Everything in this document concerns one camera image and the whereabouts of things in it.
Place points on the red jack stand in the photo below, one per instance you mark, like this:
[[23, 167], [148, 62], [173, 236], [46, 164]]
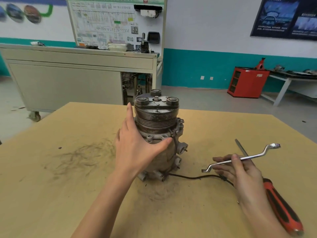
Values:
[[260, 64]]

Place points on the grey caster wheel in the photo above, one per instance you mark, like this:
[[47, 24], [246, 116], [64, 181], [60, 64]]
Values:
[[34, 116]]

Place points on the grey metal cabinet bench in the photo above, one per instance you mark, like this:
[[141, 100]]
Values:
[[69, 81]]

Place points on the person's left thumb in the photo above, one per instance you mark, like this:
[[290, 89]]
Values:
[[161, 145]]

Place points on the red metal tool cabinet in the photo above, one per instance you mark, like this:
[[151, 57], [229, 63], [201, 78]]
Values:
[[247, 83]]

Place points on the dark blue wall poster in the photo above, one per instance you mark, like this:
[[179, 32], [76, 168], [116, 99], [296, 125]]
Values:
[[284, 17]]

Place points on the white control box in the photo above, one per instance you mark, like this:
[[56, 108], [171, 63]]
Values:
[[148, 13]]

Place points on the person's left forearm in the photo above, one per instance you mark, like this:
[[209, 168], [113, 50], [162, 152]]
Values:
[[106, 205]]

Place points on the white plastic container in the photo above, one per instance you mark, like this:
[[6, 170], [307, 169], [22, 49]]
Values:
[[117, 47]]

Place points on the grey metal car compressor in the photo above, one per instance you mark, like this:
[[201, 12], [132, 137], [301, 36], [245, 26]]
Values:
[[158, 118]]

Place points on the person's right middle finger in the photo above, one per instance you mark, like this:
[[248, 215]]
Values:
[[224, 172]]

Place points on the person's right hand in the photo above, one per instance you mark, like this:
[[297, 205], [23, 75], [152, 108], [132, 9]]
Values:
[[247, 180]]

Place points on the person's right forearm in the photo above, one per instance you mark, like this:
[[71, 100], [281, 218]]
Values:
[[262, 220]]

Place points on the white wiring training board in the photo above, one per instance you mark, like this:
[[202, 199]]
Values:
[[106, 22]]

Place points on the wall decal with ovals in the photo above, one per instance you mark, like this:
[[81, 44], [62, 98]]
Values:
[[24, 12]]

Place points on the white framed work table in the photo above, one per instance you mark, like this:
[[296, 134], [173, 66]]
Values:
[[287, 84]]

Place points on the person's left hand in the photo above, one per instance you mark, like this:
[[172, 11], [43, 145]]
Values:
[[133, 148]]

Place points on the person's right thumb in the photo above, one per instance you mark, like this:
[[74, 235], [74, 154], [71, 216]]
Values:
[[237, 162]]

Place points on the black display unit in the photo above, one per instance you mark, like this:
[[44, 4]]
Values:
[[153, 37]]

